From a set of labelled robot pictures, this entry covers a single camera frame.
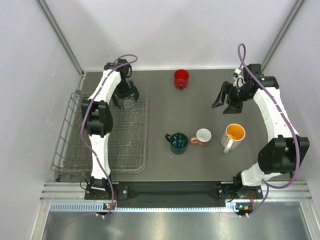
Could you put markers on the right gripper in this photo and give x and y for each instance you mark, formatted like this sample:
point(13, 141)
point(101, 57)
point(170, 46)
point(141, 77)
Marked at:
point(233, 107)

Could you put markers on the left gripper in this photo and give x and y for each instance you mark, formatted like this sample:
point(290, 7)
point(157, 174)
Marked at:
point(129, 91)

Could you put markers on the clear plastic cup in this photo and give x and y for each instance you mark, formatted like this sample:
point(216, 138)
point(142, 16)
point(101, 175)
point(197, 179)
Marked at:
point(128, 104)

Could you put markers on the red mug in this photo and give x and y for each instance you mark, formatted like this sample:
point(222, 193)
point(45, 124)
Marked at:
point(181, 79)

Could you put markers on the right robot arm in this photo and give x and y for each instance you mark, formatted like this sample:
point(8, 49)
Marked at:
point(285, 148)

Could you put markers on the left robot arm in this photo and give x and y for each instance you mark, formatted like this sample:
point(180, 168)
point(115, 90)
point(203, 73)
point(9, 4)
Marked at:
point(97, 123)

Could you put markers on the white mug orange inside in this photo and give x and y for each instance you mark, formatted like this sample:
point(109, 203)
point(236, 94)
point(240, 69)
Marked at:
point(232, 137)

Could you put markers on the small pink mug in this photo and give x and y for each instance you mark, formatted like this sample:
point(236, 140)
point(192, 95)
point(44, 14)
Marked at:
point(203, 136)

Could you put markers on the dark green mug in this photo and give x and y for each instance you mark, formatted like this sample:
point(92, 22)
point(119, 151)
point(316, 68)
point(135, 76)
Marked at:
point(178, 142)

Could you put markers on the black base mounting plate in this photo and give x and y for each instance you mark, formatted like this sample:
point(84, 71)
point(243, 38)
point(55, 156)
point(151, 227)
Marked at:
point(172, 194)

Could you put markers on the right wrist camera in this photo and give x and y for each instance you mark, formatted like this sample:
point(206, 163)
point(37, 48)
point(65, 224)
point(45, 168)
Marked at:
point(238, 78)

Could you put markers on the grey wire dish rack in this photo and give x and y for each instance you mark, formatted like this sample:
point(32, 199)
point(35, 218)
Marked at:
point(110, 136)

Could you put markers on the aluminium frame rail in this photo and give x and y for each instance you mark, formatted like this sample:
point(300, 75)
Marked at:
point(69, 197)

